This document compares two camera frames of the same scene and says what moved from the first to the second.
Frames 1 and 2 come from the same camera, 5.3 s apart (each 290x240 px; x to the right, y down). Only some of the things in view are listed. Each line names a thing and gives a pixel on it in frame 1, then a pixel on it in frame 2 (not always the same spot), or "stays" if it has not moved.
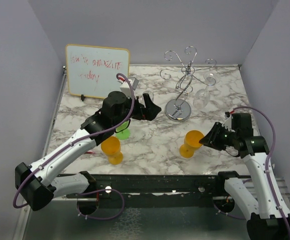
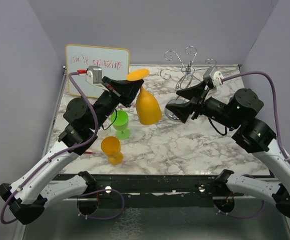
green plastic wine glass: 122,130 stays
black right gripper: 211,139 to 182,110
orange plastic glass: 110,146 stays
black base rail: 163,190 stays
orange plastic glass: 191,142 to 148,112
